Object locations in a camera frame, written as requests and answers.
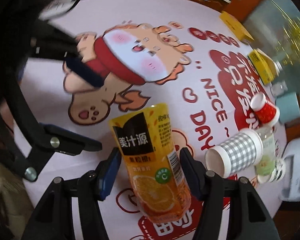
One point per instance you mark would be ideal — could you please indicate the light blue canister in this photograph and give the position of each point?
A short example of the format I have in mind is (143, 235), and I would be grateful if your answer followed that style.
(289, 107)

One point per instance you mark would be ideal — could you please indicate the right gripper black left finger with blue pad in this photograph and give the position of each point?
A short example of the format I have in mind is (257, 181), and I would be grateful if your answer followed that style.
(52, 217)

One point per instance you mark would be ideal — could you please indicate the small clear glass jar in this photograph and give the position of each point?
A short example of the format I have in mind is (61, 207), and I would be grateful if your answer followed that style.
(278, 89)

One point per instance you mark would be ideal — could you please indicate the green label clear cup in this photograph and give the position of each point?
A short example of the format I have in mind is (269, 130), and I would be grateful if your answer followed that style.
(267, 163)

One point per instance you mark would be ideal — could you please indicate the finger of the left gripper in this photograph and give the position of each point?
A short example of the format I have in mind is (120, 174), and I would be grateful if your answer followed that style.
(67, 142)
(48, 42)

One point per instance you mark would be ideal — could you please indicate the red paper cup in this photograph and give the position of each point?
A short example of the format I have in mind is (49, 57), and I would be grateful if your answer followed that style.
(267, 113)

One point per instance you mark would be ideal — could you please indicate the flat yellow box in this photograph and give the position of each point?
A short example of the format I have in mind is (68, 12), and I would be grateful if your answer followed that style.
(236, 28)

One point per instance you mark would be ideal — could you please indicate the orange juice label cup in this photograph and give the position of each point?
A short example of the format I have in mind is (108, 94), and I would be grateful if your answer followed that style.
(145, 141)

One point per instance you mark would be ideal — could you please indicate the white panda paper cup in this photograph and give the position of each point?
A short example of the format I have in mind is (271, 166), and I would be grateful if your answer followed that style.
(277, 174)

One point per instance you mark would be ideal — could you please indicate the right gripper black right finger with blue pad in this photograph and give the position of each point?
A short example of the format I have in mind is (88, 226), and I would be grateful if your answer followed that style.
(248, 217)

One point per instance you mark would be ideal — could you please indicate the grey checkered paper cup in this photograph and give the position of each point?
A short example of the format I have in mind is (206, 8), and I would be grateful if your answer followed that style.
(239, 152)

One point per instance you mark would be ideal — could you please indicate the white storage organizer box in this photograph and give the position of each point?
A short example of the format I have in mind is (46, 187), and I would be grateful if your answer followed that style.
(291, 184)

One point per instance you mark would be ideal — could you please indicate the frosted glass door gold ornament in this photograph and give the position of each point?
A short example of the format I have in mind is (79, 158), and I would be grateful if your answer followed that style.
(275, 27)

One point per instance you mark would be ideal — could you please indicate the yellow tissue box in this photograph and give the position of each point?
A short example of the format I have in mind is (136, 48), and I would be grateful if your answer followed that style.
(266, 68)

